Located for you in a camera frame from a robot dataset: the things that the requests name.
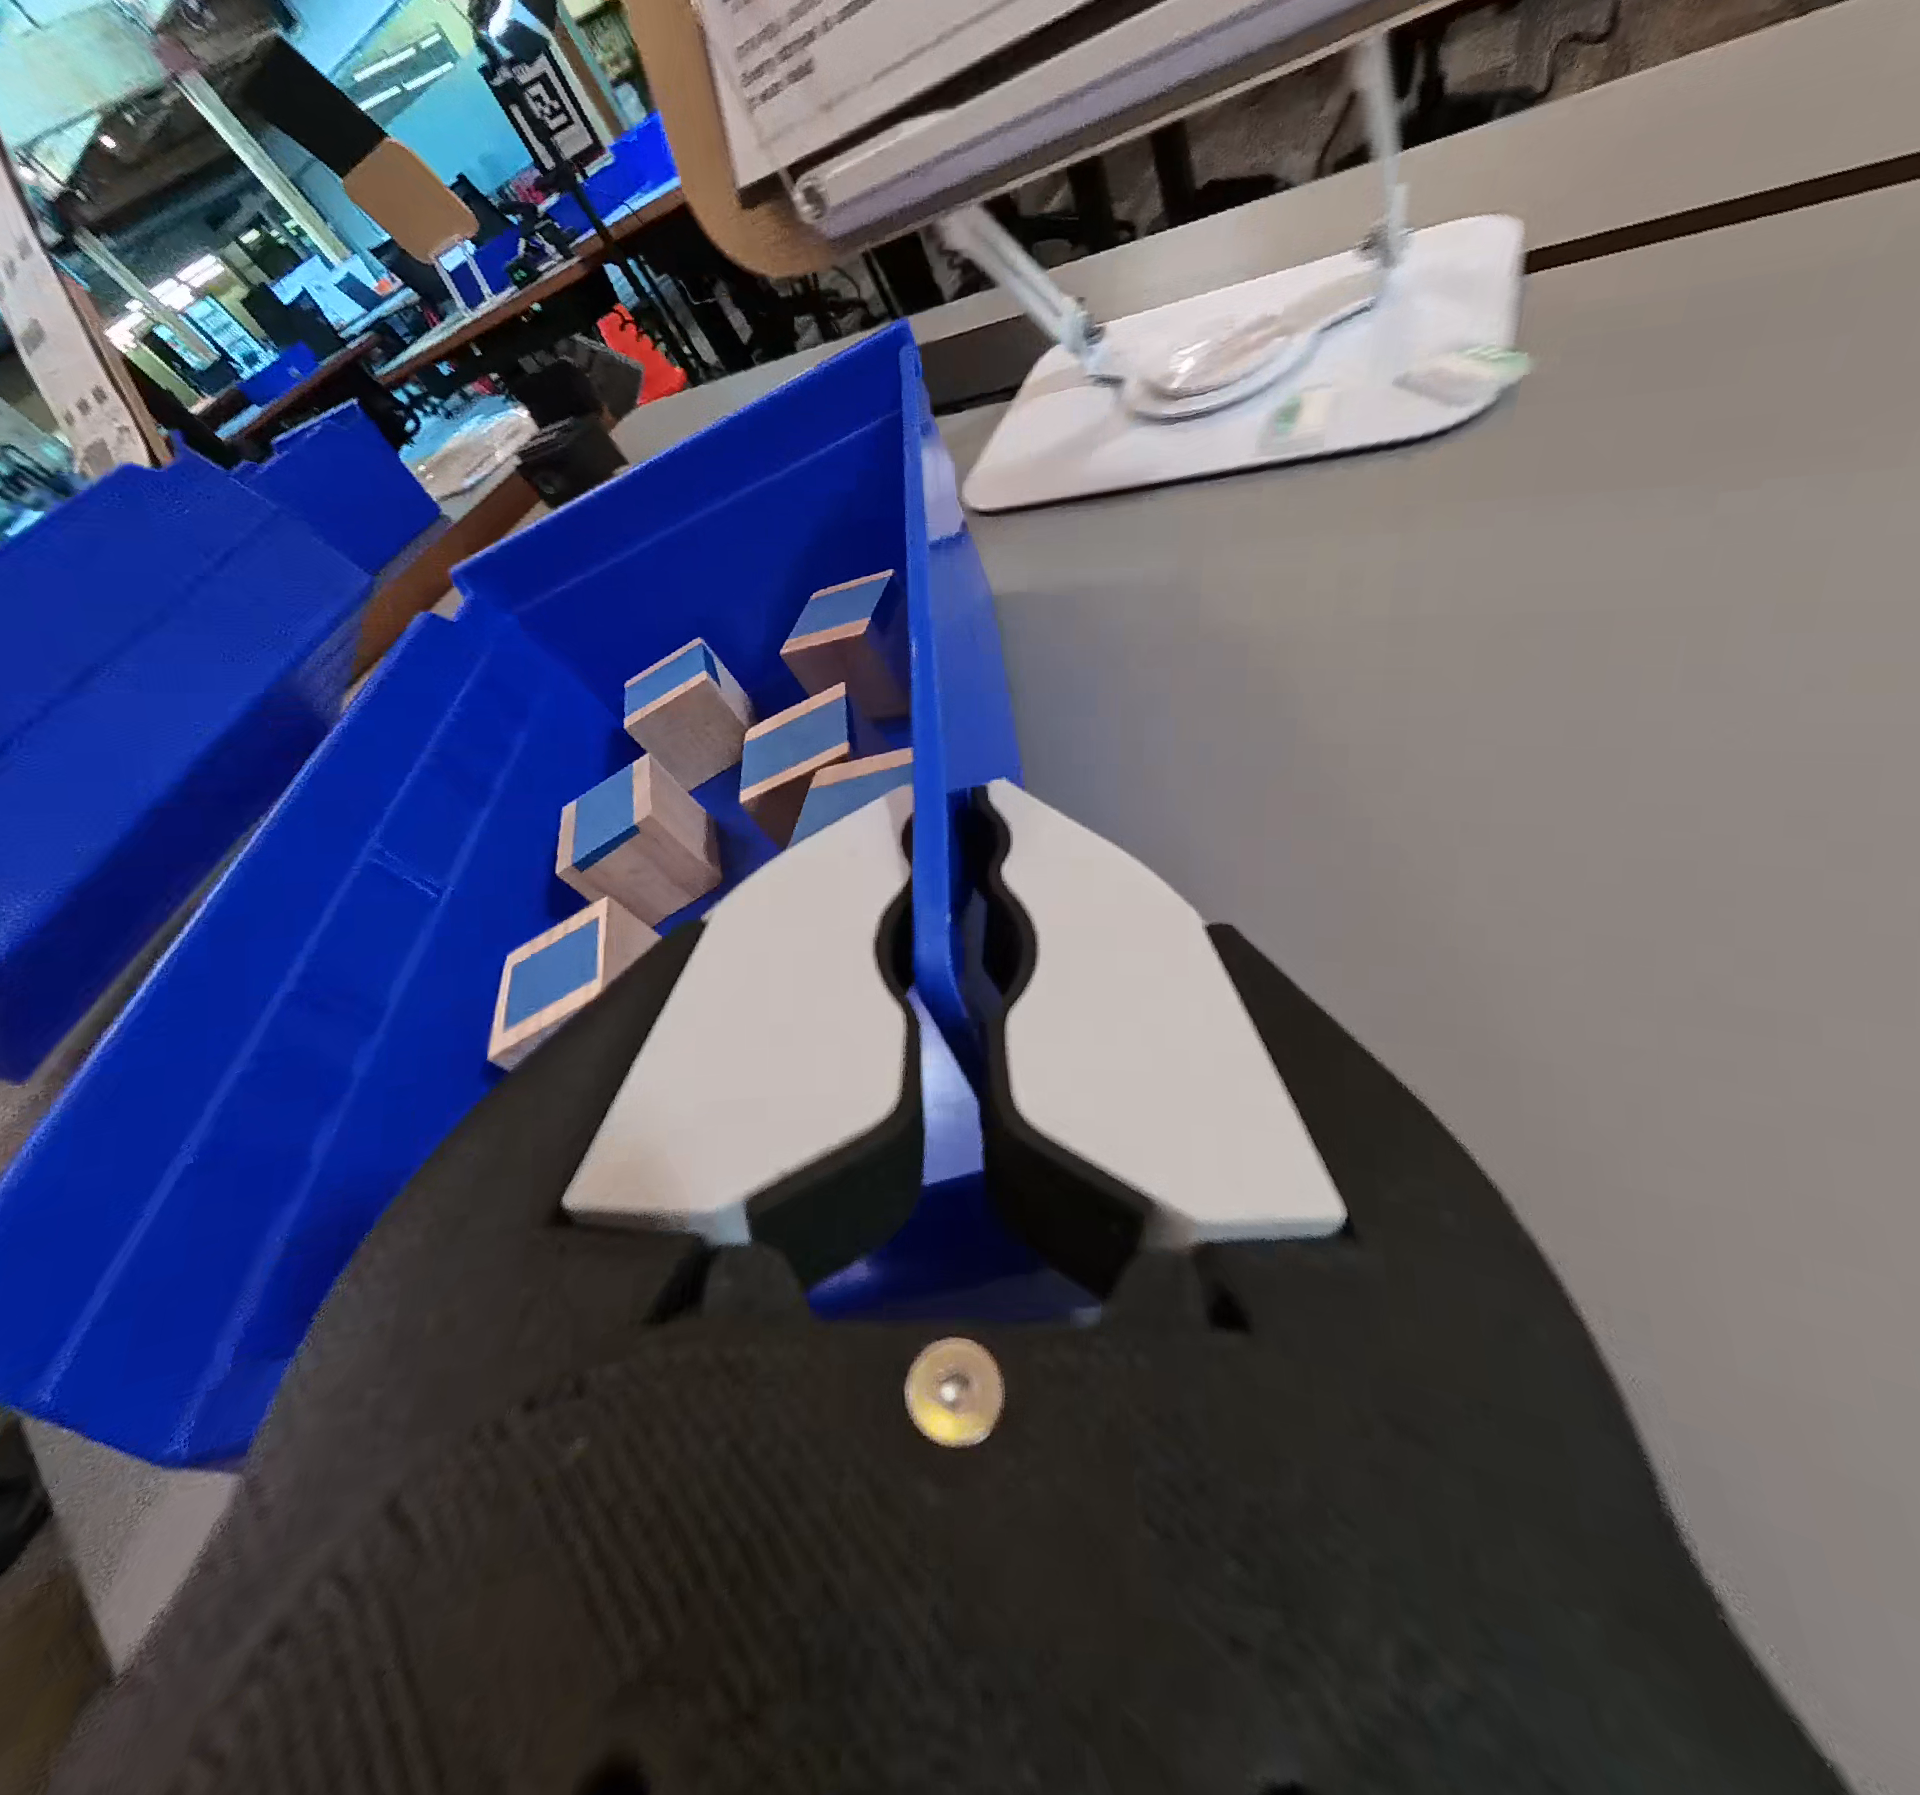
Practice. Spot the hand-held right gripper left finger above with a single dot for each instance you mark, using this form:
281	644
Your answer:
750	1076

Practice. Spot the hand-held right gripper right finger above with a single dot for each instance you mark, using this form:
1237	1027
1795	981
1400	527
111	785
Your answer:
1154	1076

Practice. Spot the group of wooden blocks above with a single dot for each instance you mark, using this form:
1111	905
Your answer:
638	833

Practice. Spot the blue plastic bin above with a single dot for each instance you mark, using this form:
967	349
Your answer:
375	1001
152	714

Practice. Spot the grey desk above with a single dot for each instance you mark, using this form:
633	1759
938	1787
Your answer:
1502	774

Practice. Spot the wooden-top desk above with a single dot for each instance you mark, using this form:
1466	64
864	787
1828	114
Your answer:
497	311

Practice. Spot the white metal document stand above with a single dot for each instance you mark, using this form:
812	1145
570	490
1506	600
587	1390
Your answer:
1291	370

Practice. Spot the small blue bin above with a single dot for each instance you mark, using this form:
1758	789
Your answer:
631	160

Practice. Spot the tan cardboard sheet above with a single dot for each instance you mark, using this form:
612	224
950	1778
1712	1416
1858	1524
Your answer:
411	197

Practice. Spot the white standing poster board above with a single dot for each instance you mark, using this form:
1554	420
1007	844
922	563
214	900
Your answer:
76	355

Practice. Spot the framed tag sign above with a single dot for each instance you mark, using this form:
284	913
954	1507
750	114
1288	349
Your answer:
548	109

